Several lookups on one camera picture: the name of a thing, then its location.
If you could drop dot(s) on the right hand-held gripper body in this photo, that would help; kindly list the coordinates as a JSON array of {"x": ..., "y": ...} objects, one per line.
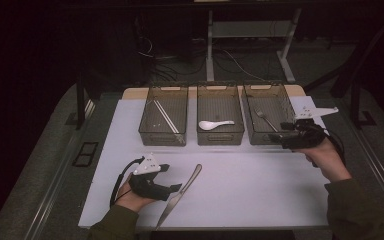
[{"x": 306, "y": 136}]

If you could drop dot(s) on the stainless steel fork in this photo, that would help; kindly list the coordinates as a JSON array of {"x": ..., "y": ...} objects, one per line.
[{"x": 261, "y": 114}]

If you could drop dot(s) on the black metal stand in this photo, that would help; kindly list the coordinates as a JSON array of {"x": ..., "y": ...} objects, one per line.
[{"x": 355, "y": 100}]

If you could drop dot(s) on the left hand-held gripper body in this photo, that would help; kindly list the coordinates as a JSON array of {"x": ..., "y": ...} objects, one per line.
[{"x": 146, "y": 186}]

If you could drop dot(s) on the smoky transparent plastic bin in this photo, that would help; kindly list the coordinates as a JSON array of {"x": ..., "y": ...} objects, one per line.
[
  {"x": 163, "y": 123},
  {"x": 220, "y": 106},
  {"x": 276, "y": 100}
]

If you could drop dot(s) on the metal floor rail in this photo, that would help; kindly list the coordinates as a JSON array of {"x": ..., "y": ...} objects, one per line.
[
  {"x": 381, "y": 175},
  {"x": 47, "y": 203}
]

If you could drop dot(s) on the white metal desk frame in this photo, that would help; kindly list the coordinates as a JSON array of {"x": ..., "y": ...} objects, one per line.
[{"x": 209, "y": 50}]

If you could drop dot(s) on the person's right hand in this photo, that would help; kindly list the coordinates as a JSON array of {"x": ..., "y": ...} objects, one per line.
[{"x": 330, "y": 160}]

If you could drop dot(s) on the white chopstick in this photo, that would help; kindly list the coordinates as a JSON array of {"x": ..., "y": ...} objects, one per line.
[
  {"x": 167, "y": 115},
  {"x": 164, "y": 116}
]

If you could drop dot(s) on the person's left hand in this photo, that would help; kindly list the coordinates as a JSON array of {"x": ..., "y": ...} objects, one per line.
[{"x": 130, "y": 200}]

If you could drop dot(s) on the stainless steel knife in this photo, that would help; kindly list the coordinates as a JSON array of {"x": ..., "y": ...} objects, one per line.
[{"x": 191, "y": 178}]

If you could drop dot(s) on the white ceramic spoon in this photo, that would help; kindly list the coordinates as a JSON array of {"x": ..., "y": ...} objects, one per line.
[{"x": 206, "y": 125}]

